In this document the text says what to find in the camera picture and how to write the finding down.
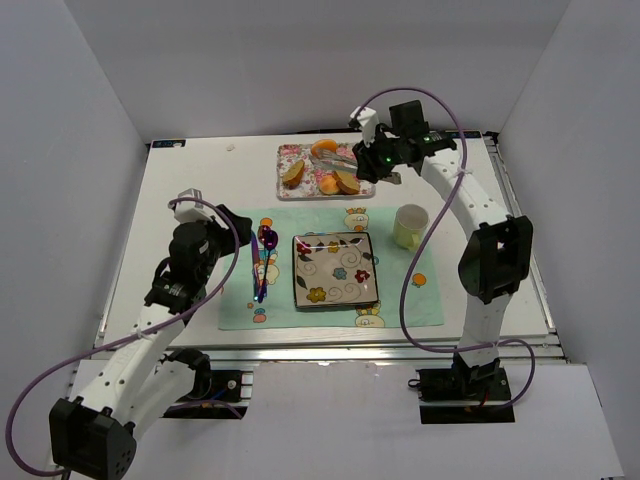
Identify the blue label sticker left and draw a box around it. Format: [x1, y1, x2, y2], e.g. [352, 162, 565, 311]
[151, 139, 186, 149]

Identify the mint green cartoon placemat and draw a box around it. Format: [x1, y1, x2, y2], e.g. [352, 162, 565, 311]
[219, 205, 444, 331]

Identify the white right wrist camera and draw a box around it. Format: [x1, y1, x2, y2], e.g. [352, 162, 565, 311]
[349, 106, 379, 147]

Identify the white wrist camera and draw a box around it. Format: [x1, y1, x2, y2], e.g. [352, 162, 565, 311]
[168, 188, 212, 224]
[349, 106, 379, 147]

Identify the sliced bread piece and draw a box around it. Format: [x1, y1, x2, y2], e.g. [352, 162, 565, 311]
[281, 160, 305, 189]
[332, 170, 360, 195]

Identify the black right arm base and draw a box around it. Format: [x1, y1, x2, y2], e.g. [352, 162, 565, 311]
[407, 368, 515, 425]

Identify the orange round bun top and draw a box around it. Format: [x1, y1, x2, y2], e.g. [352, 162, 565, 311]
[310, 139, 338, 159]

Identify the purple iridescent spoon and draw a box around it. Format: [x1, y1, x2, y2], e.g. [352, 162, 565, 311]
[257, 226, 279, 303]

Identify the blue label sticker right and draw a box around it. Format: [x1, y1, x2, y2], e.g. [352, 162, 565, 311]
[447, 130, 483, 139]

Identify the blue label sticker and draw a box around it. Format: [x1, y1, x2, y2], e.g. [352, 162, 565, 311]
[151, 139, 186, 149]
[447, 130, 483, 139]

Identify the aluminium table edge rail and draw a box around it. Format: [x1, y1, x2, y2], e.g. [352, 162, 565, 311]
[482, 131, 569, 364]

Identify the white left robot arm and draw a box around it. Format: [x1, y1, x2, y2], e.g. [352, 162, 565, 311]
[49, 198, 252, 479]

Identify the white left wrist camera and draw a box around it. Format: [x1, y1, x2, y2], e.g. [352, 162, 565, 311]
[168, 188, 212, 224]

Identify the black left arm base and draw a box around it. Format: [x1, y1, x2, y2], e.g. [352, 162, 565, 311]
[156, 349, 253, 420]

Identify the pale yellow mug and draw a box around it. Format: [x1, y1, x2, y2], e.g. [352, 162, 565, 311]
[392, 204, 430, 251]

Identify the orange round bun bottom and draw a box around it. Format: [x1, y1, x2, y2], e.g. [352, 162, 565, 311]
[317, 175, 341, 196]

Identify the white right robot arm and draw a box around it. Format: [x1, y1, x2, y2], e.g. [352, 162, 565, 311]
[350, 101, 533, 401]

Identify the square floral ceramic plate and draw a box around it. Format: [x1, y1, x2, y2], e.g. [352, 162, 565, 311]
[292, 231, 380, 310]

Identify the floral serving tray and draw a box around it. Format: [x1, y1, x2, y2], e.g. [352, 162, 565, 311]
[276, 143, 376, 201]

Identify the purple iridescent knife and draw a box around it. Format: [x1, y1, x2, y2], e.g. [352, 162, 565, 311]
[250, 232, 262, 302]

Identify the orange round bun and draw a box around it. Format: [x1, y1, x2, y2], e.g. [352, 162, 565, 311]
[317, 175, 341, 196]
[310, 139, 338, 159]

